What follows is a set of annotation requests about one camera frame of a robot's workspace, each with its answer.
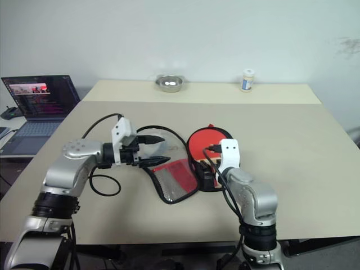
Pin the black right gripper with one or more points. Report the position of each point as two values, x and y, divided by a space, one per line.
207 180

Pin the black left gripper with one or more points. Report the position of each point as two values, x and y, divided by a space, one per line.
129 154

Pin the red table tennis paddle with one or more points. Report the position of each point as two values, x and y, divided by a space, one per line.
201 140

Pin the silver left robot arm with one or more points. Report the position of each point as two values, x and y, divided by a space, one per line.
67 174

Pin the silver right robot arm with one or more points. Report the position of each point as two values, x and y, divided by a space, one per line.
253 197

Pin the black zippered paddle case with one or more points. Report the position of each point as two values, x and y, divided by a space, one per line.
171 180

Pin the stainless steel bowl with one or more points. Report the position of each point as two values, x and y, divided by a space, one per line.
169 83

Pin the beige table mat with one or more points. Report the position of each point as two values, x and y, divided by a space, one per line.
281 168

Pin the white jar with blue label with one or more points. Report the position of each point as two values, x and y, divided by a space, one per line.
248 80

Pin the open grey laptop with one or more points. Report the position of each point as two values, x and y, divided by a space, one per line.
36 95

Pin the black device with green light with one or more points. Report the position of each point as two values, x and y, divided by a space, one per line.
9 114

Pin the grey chair part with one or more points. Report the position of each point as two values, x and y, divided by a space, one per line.
355 136

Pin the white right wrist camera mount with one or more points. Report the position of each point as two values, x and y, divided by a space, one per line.
229 152

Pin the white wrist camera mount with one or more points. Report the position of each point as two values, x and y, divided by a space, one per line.
229 152
121 132

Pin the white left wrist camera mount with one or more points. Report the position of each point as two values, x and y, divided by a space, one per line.
121 132

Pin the black table frame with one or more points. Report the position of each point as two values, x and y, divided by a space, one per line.
309 244

